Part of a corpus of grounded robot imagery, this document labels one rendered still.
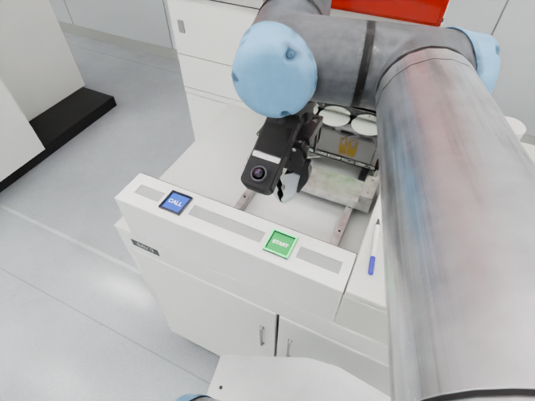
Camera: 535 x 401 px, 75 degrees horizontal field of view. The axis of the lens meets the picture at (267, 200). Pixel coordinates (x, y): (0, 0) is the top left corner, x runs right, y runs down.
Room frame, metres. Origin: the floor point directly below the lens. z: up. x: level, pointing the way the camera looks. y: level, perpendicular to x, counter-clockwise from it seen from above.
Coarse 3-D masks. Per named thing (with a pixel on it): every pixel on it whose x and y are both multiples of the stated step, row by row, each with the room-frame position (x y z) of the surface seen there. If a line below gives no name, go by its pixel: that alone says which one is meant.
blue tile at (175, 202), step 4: (172, 196) 0.54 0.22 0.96; (176, 196) 0.54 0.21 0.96; (180, 196) 0.54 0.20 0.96; (168, 200) 0.53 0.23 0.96; (172, 200) 0.53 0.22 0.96; (176, 200) 0.53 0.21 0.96; (180, 200) 0.53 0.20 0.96; (184, 200) 0.53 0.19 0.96; (164, 204) 0.51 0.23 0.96; (168, 204) 0.51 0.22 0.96; (172, 204) 0.51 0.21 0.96; (176, 204) 0.51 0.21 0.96; (180, 204) 0.51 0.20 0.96; (184, 204) 0.51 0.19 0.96; (172, 208) 0.50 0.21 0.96; (176, 208) 0.50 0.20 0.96; (180, 208) 0.50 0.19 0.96
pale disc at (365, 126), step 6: (354, 120) 0.92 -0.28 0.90; (360, 120) 0.92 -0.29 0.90; (366, 120) 0.92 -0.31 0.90; (354, 126) 0.89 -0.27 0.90; (360, 126) 0.89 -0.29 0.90; (366, 126) 0.89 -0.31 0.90; (372, 126) 0.89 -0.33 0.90; (360, 132) 0.86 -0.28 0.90; (366, 132) 0.86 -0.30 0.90; (372, 132) 0.86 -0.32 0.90
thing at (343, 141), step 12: (324, 108) 0.99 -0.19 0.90; (312, 120) 0.92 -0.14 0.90; (324, 132) 0.86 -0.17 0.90; (336, 132) 0.86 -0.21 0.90; (348, 132) 0.86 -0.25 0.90; (312, 144) 0.80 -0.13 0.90; (324, 144) 0.80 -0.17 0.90; (336, 144) 0.80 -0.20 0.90; (348, 144) 0.80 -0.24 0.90; (360, 144) 0.80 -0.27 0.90; (372, 144) 0.80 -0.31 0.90; (348, 156) 0.75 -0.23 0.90; (360, 156) 0.75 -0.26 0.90; (372, 156) 0.75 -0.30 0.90
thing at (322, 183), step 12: (312, 168) 0.72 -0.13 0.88; (312, 180) 0.68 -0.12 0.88; (324, 180) 0.68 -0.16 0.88; (336, 180) 0.68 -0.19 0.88; (348, 180) 0.68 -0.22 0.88; (312, 192) 0.65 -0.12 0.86; (324, 192) 0.63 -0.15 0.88; (336, 192) 0.63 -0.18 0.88; (348, 192) 0.63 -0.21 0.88; (360, 192) 0.63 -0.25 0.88; (348, 204) 0.60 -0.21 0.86; (360, 204) 0.59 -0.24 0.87
